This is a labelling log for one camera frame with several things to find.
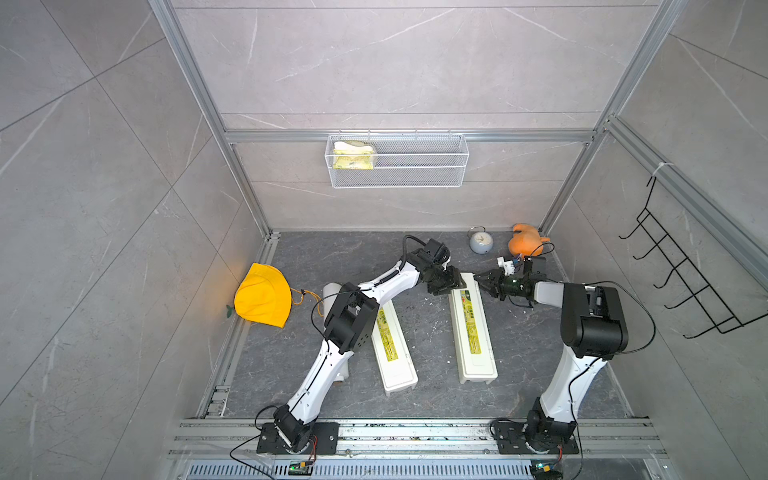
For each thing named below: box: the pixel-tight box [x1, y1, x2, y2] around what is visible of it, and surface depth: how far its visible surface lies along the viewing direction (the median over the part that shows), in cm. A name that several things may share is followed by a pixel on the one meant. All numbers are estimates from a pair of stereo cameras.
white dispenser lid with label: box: [448, 272, 499, 384], surface depth 85 cm
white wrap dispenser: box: [371, 300, 419, 396], surface depth 81 cm
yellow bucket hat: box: [233, 263, 292, 328], surface depth 103 cm
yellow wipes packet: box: [332, 140, 375, 170], surface depth 88 cm
